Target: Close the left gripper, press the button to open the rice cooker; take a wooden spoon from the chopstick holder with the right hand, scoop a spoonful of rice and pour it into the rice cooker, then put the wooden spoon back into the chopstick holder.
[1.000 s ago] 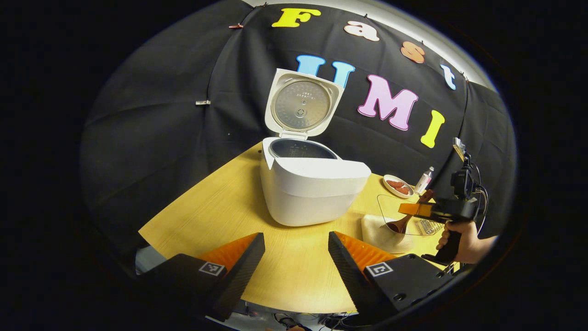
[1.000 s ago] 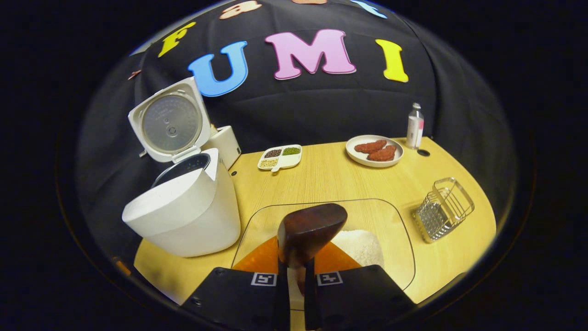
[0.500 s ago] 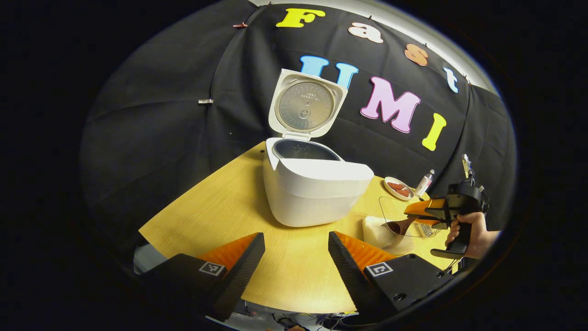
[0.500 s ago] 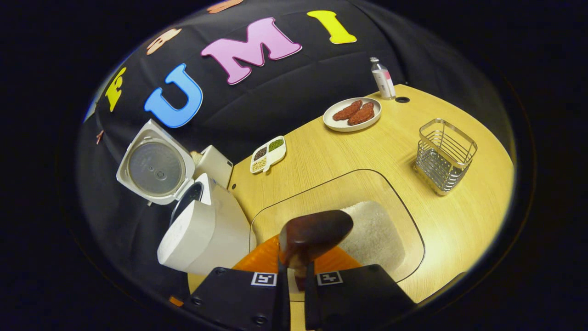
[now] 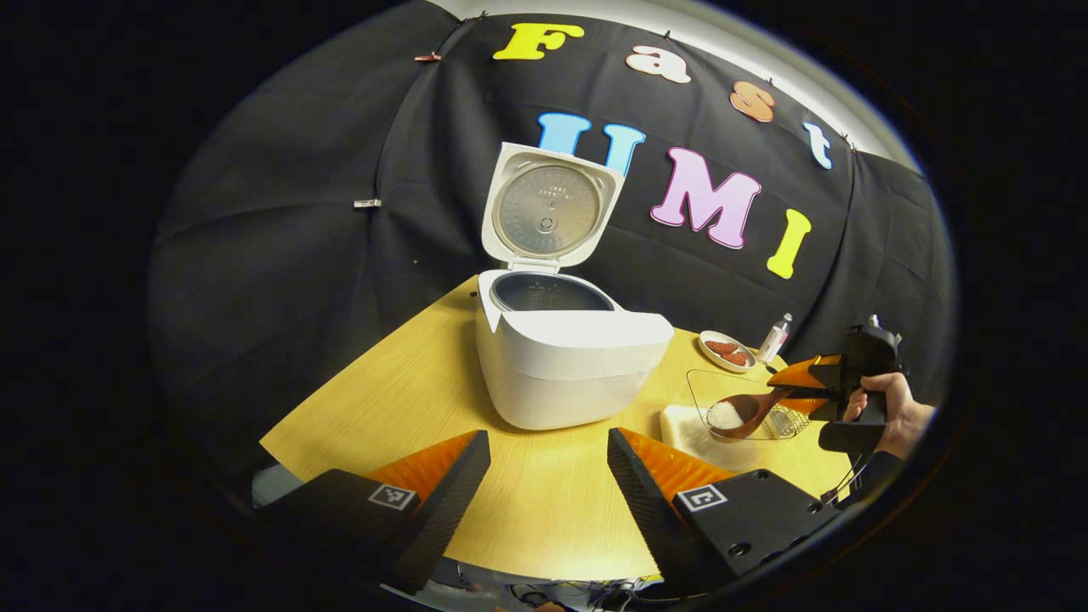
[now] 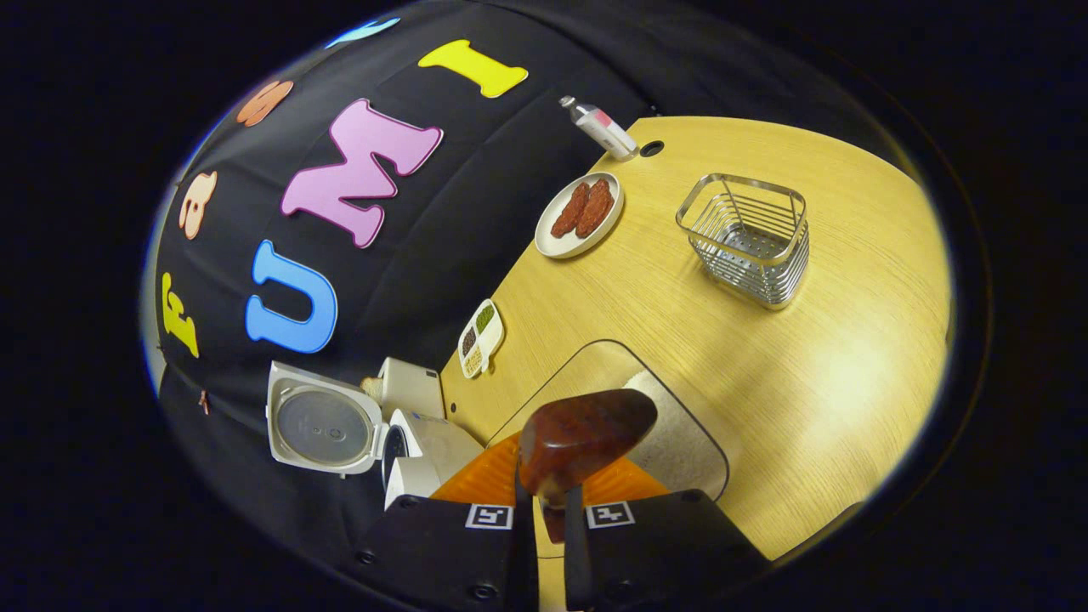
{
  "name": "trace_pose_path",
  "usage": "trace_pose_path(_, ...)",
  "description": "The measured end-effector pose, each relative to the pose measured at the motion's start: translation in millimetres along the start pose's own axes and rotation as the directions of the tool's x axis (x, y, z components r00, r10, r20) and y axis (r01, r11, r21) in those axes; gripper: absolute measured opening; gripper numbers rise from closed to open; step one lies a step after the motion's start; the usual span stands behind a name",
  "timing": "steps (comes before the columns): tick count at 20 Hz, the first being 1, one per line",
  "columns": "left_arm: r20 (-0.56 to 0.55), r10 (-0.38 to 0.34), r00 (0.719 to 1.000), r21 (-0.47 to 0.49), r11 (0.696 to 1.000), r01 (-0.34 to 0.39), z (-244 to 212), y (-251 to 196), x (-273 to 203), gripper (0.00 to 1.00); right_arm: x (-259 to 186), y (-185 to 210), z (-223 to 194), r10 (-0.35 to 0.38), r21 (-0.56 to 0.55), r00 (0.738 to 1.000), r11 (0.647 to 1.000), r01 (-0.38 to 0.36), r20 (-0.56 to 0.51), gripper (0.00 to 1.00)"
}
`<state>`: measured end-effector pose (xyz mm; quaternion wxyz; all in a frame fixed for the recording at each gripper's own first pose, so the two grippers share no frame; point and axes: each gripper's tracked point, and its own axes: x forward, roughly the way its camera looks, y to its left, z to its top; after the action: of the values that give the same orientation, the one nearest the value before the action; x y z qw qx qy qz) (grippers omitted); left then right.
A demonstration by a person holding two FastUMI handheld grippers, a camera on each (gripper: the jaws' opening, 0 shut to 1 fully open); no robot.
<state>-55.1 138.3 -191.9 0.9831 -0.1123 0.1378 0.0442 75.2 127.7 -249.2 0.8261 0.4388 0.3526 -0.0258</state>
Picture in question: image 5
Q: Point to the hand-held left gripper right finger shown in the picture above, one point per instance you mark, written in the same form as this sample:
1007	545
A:
646	510

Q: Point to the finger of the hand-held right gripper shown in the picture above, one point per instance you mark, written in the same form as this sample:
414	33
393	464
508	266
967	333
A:
812	374
820	406

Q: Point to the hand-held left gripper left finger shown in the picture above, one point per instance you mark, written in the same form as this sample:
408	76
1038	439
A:
442	518

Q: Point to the brown wooden spoon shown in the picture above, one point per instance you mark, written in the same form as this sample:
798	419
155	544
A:
752	412

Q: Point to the clear box of white rice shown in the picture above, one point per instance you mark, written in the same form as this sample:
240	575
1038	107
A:
688	433

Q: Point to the white rice cooker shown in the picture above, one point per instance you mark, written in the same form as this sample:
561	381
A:
569	374

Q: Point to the small bottle with pink label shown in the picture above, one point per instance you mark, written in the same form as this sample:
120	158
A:
772	342

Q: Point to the red sausage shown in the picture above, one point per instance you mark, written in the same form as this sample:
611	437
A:
736	359
722	347

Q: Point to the white round plate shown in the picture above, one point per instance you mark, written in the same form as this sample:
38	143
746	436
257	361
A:
707	353

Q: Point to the black backdrop cloth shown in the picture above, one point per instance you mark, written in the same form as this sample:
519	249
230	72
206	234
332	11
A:
297	255

